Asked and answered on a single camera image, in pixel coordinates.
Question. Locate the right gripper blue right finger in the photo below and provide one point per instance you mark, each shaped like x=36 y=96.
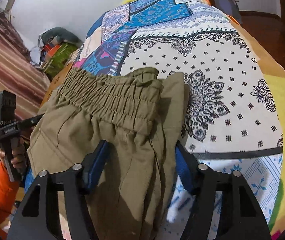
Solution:
x=186 y=168

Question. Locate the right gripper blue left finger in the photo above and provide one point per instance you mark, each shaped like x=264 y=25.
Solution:
x=93 y=165

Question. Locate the person's left hand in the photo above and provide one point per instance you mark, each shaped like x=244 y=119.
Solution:
x=19 y=157

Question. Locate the blue patchwork bedspread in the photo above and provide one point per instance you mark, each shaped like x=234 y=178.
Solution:
x=143 y=87

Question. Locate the striped pink curtain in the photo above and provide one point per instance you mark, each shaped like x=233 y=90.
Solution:
x=17 y=75

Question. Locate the wooden lap table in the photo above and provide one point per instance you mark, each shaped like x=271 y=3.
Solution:
x=56 y=82

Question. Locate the pink folded garment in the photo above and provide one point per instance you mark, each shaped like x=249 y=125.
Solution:
x=79 y=63

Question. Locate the green patterned bag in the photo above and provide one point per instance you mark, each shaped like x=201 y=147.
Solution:
x=57 y=57

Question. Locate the yellow orange bed sheet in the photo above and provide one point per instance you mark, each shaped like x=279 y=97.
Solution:
x=254 y=95

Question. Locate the dark blue backpack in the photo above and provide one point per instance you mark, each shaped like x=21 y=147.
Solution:
x=230 y=8

